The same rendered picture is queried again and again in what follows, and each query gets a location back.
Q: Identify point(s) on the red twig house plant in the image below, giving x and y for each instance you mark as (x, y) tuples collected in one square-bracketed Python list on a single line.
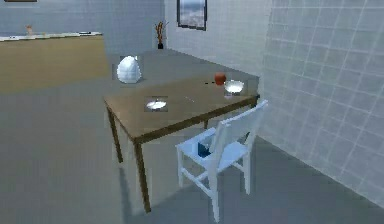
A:
[(160, 33)]

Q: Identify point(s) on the red apple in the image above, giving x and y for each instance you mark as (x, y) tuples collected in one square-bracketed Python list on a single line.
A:
[(220, 78)]

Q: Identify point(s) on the yellow counter with white top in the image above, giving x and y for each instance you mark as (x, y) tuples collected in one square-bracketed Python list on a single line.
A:
[(50, 60)]

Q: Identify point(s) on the dark frame on wall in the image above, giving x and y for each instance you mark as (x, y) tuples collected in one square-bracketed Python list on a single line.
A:
[(20, 0)]

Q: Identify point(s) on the white wooden chair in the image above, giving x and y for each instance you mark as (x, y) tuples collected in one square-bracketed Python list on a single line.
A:
[(230, 140)]

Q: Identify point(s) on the brown wooden table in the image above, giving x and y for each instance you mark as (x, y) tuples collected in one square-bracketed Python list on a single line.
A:
[(186, 106)]

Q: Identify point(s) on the small orange figure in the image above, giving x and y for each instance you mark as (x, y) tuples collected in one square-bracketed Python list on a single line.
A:
[(29, 30)]

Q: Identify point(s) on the black flat utensil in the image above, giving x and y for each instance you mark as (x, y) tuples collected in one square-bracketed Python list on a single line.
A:
[(84, 32)]

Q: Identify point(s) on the white bowl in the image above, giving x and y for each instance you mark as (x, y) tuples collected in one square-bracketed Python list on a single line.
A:
[(234, 86)]

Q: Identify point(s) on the dark blue box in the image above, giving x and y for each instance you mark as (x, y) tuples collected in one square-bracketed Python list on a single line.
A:
[(203, 149)]

